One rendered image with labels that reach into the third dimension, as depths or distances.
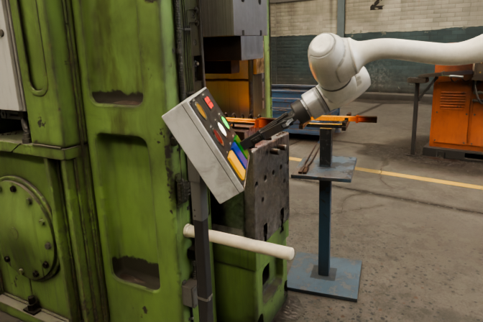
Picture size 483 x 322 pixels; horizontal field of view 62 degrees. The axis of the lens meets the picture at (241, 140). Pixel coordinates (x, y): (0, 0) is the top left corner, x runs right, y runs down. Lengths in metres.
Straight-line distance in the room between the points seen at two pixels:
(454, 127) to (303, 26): 5.81
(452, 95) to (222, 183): 4.14
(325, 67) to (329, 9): 8.72
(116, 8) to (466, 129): 4.13
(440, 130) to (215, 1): 3.85
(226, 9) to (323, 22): 8.31
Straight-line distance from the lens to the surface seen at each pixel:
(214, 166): 1.06
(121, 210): 1.85
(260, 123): 1.76
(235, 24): 1.60
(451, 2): 9.11
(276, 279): 2.19
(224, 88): 2.09
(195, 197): 1.27
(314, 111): 1.26
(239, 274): 1.91
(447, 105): 5.03
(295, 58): 10.22
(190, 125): 1.04
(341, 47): 1.11
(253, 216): 1.73
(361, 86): 1.27
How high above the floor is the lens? 1.34
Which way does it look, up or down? 14 degrees down
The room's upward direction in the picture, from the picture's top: 2 degrees counter-clockwise
